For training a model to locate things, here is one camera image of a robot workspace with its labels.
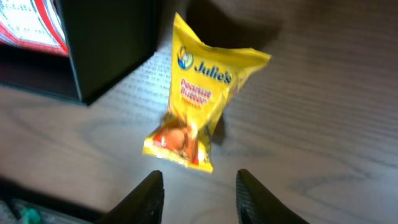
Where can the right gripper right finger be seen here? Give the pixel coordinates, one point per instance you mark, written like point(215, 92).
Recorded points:
point(255, 204)

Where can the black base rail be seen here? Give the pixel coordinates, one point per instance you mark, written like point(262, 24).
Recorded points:
point(20, 205)

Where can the dark green box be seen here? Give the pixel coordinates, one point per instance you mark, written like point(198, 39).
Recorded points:
point(106, 40)

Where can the yellow orange snack packet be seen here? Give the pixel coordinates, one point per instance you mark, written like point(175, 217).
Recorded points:
point(203, 81)

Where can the red Pringles can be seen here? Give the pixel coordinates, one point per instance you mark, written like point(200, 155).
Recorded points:
point(33, 25)

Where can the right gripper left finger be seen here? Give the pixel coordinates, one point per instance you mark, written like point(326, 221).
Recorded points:
point(144, 205)

